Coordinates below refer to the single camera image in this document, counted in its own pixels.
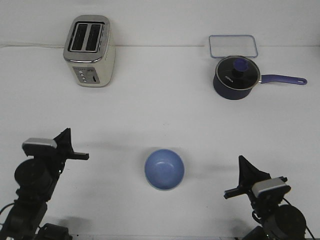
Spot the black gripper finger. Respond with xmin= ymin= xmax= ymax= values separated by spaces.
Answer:
xmin=53 ymin=128 xmax=74 ymax=153
xmin=238 ymin=155 xmax=271 ymax=188

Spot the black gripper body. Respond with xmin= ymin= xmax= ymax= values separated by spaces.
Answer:
xmin=224 ymin=176 xmax=288 ymax=208
xmin=29 ymin=147 xmax=89 ymax=175

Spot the blue bowl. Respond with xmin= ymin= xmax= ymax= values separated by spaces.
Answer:
xmin=144 ymin=149 xmax=185 ymax=191

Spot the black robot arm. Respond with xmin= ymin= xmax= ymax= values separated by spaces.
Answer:
xmin=223 ymin=155 xmax=315 ymax=240
xmin=0 ymin=128 xmax=89 ymax=240

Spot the dark blue saucepan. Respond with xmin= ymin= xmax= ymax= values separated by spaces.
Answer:
xmin=213 ymin=74 xmax=308 ymax=100

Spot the cream and steel toaster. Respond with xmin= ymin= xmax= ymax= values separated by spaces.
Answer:
xmin=63 ymin=15 xmax=116 ymax=88

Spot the glass pot lid blue knob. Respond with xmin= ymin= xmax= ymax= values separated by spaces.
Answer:
xmin=215 ymin=55 xmax=261 ymax=91

